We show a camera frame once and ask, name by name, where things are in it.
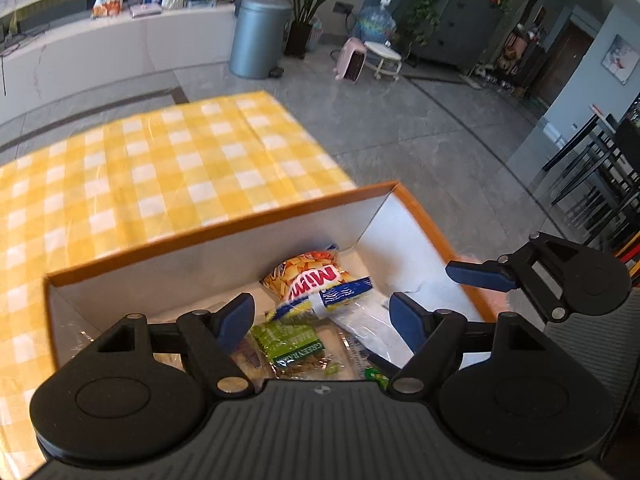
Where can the white round stool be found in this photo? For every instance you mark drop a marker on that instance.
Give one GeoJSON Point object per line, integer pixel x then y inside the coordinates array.
{"type": "Point", "coordinates": [384, 57]}

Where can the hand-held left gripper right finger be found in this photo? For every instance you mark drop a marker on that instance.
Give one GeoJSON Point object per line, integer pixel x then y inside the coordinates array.
{"type": "Point", "coordinates": [405, 320]}

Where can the pink heater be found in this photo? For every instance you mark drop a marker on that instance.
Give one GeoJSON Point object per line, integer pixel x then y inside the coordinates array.
{"type": "Point", "coordinates": [352, 62]}

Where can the dark grey cabinet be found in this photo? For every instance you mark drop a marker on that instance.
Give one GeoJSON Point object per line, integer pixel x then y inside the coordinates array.
{"type": "Point", "coordinates": [465, 30]}

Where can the framed wall picture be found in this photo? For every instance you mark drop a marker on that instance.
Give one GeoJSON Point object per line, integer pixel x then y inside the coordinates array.
{"type": "Point", "coordinates": [620, 60]}

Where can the yellow checkered tablecloth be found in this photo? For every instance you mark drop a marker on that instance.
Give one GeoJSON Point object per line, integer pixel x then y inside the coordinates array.
{"type": "Point", "coordinates": [150, 170]}

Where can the white flat device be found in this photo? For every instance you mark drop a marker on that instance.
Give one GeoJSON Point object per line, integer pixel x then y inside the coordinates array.
{"type": "Point", "coordinates": [145, 10]}

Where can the white marble television console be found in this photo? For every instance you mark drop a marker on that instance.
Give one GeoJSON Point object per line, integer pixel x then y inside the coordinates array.
{"type": "Point", "coordinates": [100, 60]}

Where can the green sausage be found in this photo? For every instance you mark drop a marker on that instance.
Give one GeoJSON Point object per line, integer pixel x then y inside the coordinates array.
{"type": "Point", "coordinates": [376, 379]}

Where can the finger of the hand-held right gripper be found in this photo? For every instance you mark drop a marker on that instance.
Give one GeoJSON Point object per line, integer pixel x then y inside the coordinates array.
{"type": "Point", "coordinates": [475, 272]}

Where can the green raisin packet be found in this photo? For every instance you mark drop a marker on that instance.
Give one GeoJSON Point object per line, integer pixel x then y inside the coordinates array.
{"type": "Point", "coordinates": [292, 342]}

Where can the black dining chairs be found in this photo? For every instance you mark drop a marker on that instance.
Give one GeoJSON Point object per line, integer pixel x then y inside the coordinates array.
{"type": "Point", "coordinates": [600, 170]}

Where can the green ivy plant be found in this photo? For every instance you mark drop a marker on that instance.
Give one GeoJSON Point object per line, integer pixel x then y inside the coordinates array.
{"type": "Point", "coordinates": [430, 0]}

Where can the orange cardboard box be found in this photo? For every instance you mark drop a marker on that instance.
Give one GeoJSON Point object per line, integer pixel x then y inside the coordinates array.
{"type": "Point", "coordinates": [200, 260]}

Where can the potted long-leaf plant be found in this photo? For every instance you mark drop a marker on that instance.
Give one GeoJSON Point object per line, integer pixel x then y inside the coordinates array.
{"type": "Point", "coordinates": [305, 10]}

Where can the clear plastic snack packet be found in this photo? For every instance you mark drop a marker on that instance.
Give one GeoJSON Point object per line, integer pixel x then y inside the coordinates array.
{"type": "Point", "coordinates": [360, 320]}

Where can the orange chip packet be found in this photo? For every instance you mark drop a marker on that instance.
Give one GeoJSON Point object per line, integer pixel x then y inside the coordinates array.
{"type": "Point", "coordinates": [305, 275]}

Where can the grey blue trash can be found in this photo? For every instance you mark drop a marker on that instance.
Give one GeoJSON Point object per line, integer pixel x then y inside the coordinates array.
{"type": "Point", "coordinates": [260, 40]}

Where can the brown door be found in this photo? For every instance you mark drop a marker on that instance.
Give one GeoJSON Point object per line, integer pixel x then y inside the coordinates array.
{"type": "Point", "coordinates": [565, 65]}

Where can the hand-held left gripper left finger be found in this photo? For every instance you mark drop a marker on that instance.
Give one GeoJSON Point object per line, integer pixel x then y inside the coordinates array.
{"type": "Point", "coordinates": [235, 317]}

